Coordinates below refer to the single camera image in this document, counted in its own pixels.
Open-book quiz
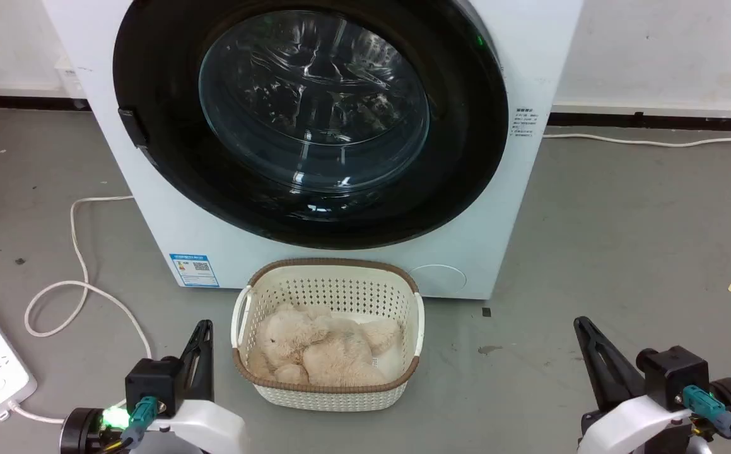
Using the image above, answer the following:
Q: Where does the white perforated laundry basket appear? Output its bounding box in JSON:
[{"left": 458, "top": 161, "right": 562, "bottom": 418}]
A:
[{"left": 231, "top": 257, "right": 426, "bottom": 412}]

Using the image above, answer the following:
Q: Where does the white cable along wall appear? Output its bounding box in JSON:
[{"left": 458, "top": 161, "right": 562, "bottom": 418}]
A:
[{"left": 542, "top": 124, "right": 731, "bottom": 148}]

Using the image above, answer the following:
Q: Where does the small text sticker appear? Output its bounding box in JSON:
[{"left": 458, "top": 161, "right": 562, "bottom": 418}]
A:
[{"left": 515, "top": 106, "right": 542, "bottom": 138}]

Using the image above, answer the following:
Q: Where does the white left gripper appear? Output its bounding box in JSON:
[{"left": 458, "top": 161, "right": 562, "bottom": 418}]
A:
[{"left": 60, "top": 320, "right": 250, "bottom": 454}]

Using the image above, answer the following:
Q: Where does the blue energy label sticker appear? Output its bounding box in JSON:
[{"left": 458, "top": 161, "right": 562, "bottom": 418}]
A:
[{"left": 169, "top": 253, "right": 220, "bottom": 288}]

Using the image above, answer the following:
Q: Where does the white power strip cable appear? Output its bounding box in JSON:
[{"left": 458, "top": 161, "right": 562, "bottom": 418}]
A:
[{"left": 9, "top": 195, "right": 153, "bottom": 425}]

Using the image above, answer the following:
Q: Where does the teal plug right camera cable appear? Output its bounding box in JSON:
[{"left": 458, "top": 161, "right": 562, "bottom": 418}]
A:
[{"left": 682, "top": 385, "right": 731, "bottom": 454}]

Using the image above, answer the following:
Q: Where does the beige plush teddy bear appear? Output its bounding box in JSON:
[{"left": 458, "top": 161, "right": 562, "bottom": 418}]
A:
[{"left": 246, "top": 304, "right": 402, "bottom": 387}]

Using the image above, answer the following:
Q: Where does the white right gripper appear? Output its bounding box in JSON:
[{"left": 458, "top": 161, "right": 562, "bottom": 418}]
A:
[{"left": 573, "top": 317, "right": 731, "bottom": 454}]

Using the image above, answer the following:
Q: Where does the black round washer door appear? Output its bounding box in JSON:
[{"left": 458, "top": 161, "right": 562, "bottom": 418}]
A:
[{"left": 112, "top": 0, "right": 509, "bottom": 250}]

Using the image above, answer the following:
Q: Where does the white front-load washing machine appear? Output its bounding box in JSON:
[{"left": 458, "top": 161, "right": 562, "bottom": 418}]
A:
[{"left": 42, "top": 0, "right": 585, "bottom": 300}]

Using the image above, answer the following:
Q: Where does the teal plug camera cable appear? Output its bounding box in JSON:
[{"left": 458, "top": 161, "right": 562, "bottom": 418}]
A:
[
  {"left": 682, "top": 385, "right": 731, "bottom": 454},
  {"left": 105, "top": 396, "right": 160, "bottom": 454}
]

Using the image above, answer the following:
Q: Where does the teal plug left camera cable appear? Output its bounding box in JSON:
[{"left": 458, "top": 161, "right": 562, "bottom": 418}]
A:
[{"left": 105, "top": 396, "right": 160, "bottom": 454}]

